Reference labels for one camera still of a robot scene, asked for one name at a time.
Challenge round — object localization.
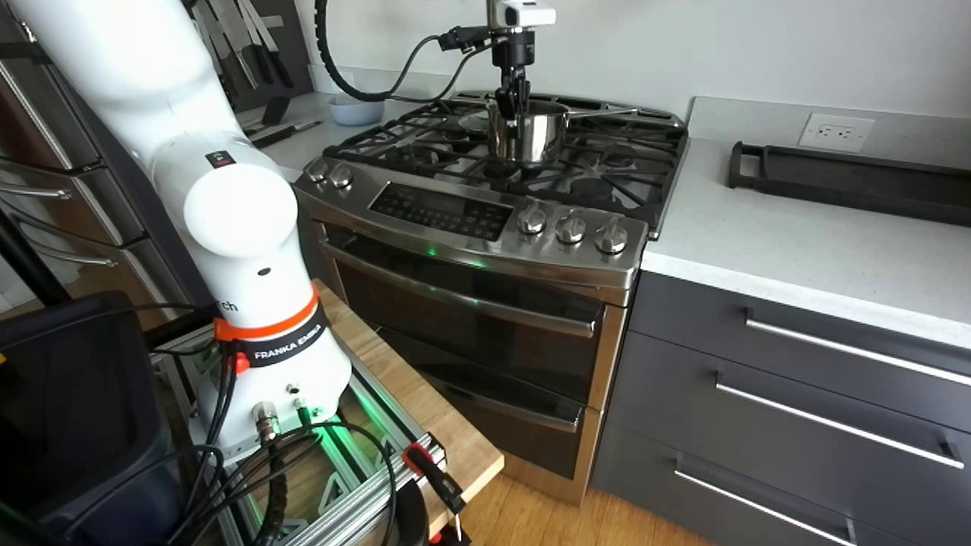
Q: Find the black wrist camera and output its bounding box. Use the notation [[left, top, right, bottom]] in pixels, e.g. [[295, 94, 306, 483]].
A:
[[436, 23, 502, 56]]

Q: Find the grey cabinet drawer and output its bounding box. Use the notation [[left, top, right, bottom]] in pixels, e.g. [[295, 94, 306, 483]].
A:
[[621, 270, 971, 438], [588, 420, 971, 546], [604, 330, 971, 541]]

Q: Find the red black clamp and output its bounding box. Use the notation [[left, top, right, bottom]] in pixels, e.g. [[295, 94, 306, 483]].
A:
[[401, 434, 477, 546]]

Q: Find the aluminium frame cart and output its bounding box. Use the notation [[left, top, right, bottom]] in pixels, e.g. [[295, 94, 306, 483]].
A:
[[149, 330, 449, 546]]

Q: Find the black pole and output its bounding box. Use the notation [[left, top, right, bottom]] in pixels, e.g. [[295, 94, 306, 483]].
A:
[[0, 207, 72, 313]]

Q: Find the brown drawer unit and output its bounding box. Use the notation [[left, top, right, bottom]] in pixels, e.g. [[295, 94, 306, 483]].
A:
[[0, 41, 205, 315]]

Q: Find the black cast iron stove grate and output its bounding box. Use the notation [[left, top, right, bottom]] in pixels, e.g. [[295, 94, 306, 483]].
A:
[[436, 94, 612, 207], [541, 102, 693, 232], [329, 94, 538, 183]]

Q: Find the thin black base cable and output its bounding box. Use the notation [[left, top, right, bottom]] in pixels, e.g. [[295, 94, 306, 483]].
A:
[[200, 420, 403, 546]]

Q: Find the thin black camera cable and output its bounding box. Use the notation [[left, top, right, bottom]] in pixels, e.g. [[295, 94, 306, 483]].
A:
[[389, 33, 489, 102]]

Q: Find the dark storage bin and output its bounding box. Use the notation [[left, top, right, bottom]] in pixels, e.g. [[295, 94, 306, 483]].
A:
[[0, 290, 195, 546]]

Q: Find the thick black base cable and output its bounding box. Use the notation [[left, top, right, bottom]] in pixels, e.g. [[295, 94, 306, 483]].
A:
[[253, 405, 298, 546]]

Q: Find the black oven control panel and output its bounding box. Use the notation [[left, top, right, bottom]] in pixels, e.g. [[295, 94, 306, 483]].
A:
[[367, 178, 517, 243]]

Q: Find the silver drawer bar handle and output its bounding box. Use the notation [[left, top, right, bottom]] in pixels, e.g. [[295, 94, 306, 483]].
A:
[[711, 368, 968, 477], [741, 308, 971, 392], [667, 455, 861, 546]]

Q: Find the pale blue container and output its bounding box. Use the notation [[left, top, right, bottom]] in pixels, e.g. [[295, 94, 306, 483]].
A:
[[318, 92, 391, 132]]

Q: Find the stainless steel gas stove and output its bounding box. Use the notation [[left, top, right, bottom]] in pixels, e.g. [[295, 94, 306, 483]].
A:
[[290, 87, 693, 507]]

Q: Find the wooden mounting board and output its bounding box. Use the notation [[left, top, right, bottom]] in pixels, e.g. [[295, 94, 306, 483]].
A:
[[308, 285, 506, 541]]

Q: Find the black rectangular tray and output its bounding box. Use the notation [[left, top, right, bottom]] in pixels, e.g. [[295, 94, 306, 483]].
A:
[[721, 140, 971, 232]]

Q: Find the silver steel pot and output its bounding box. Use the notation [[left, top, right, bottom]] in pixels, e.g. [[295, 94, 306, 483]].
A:
[[486, 98, 571, 172]]

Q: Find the glass pot lid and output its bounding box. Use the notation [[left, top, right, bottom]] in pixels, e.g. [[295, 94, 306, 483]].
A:
[[454, 102, 496, 137]]

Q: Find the dark knife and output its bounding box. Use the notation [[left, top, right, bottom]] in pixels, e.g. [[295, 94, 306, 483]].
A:
[[246, 114, 329, 153]]

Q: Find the silver oven door handle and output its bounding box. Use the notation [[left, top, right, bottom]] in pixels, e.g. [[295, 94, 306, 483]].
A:
[[407, 352, 588, 438], [318, 239, 602, 344]]

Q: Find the wide white wall outlet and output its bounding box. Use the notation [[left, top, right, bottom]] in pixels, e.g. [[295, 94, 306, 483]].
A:
[[798, 109, 876, 156]]

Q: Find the black knife block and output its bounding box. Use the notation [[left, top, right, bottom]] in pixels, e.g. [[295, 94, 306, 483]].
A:
[[185, 0, 315, 132]]

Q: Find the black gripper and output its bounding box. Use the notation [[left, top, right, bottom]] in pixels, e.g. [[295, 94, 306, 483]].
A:
[[490, 27, 538, 156]]

